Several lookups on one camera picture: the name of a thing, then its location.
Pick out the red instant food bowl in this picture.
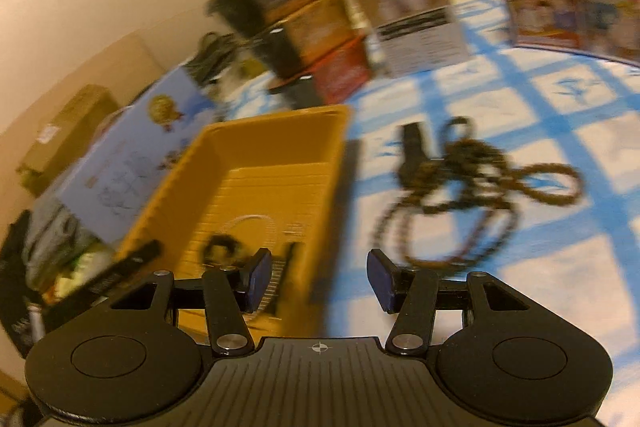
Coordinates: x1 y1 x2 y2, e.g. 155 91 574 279
267 34 373 108

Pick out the taped brown cardboard box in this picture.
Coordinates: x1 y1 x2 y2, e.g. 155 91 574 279
17 84 121 198

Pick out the black cable bundle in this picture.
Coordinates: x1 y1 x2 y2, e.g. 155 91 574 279
182 31 251 88

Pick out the clear bead bracelet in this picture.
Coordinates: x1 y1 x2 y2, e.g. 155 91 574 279
220 213 281 268

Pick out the small white product box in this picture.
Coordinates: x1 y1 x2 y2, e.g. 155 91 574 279
342 0 471 78

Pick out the dark cloth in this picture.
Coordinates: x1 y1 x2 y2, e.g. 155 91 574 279
0 207 51 358

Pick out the yellow plastic tray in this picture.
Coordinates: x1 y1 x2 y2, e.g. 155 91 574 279
115 104 353 345

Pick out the black bowl with orange label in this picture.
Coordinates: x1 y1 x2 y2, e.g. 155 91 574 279
250 0 358 75

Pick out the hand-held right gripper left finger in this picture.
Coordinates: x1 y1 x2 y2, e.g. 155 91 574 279
112 248 273 355

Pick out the black oblong object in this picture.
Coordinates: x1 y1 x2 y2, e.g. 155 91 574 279
397 123 436 190

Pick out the black bead bracelet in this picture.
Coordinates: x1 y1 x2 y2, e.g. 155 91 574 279
202 234 241 265

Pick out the cow print milk carton box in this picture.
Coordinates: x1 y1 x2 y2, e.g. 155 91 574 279
55 64 218 243

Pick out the pile of bead necklaces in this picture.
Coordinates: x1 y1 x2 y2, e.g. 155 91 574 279
375 117 586 270

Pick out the grey fabric bundle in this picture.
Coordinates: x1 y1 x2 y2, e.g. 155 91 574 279
25 202 101 288

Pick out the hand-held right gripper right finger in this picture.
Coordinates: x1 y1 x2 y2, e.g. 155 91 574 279
366 249 531 355

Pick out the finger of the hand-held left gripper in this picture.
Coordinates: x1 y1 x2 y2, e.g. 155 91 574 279
45 241 163 313

